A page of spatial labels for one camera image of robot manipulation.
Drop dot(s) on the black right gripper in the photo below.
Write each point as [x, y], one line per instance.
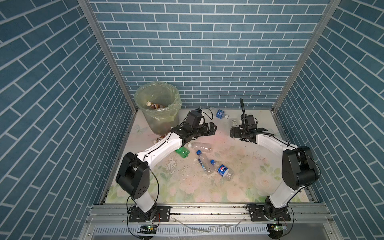
[236, 134]

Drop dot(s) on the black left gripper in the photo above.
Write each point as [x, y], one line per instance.
[205, 131]

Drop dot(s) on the crushed clear bottle white cap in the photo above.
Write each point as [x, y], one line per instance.
[203, 147]

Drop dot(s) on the blue label Pocari bottle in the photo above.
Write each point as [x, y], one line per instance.
[220, 114]

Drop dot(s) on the clear bottle blue cap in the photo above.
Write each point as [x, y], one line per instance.
[205, 163]

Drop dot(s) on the brown Nescafe coffee bottle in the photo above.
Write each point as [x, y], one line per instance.
[154, 106]

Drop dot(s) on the Pepsi bottle blue label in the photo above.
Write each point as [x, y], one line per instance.
[225, 172]

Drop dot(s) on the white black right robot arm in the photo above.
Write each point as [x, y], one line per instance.
[299, 170]

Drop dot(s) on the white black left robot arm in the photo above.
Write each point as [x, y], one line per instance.
[134, 173]

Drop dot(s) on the mesh bin with green bag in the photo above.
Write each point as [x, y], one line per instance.
[160, 103]

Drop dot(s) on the brown coffee bottle near bin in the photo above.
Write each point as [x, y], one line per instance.
[159, 139]

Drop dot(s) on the green soda bottle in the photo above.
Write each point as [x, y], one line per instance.
[183, 152]

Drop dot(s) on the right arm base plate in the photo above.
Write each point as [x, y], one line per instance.
[260, 213]

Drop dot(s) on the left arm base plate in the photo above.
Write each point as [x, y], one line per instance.
[155, 214]

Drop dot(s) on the aluminium mounting rail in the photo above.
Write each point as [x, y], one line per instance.
[301, 213]

